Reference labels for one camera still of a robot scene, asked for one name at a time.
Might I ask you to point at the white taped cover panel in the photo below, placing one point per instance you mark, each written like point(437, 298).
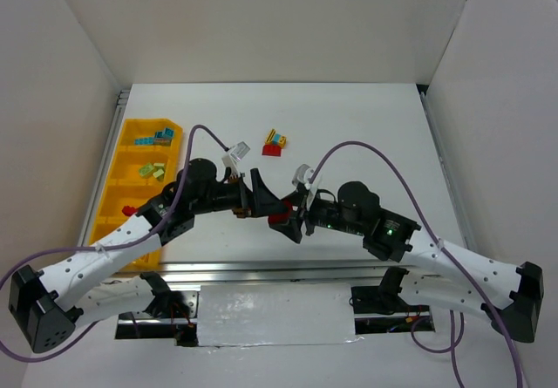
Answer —
point(275, 314)

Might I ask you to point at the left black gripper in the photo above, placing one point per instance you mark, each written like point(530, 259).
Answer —
point(244, 199)

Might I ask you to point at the light green curved lego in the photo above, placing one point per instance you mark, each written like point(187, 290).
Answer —
point(146, 170)

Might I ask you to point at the red green blue lego stack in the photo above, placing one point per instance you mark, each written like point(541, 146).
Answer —
point(128, 210)

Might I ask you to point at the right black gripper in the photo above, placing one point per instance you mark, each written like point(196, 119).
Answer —
point(302, 214)

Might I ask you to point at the yellow compartment bin tray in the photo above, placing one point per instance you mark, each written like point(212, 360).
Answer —
point(123, 185)

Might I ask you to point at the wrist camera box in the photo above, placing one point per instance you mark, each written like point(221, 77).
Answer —
point(306, 182)
point(233, 156)

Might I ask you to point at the aluminium rail frame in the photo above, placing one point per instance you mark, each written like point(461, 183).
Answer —
point(376, 133)

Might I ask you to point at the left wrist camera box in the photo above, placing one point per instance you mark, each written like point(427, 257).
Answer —
point(233, 156)

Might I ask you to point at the red yellow blue lego stack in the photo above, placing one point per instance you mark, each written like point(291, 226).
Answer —
point(274, 144)

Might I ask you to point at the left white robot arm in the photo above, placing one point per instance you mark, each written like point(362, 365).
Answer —
point(49, 304)

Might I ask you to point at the blue square lego brick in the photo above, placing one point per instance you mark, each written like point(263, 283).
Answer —
point(168, 133)

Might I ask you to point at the blue round lego brick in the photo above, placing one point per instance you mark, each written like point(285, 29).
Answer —
point(162, 140)

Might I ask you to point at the red round lego stack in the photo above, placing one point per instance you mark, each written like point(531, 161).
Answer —
point(281, 218)

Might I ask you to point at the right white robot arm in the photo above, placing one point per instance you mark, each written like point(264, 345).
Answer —
point(425, 270)

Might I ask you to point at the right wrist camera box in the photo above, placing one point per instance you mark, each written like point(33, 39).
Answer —
point(306, 182)

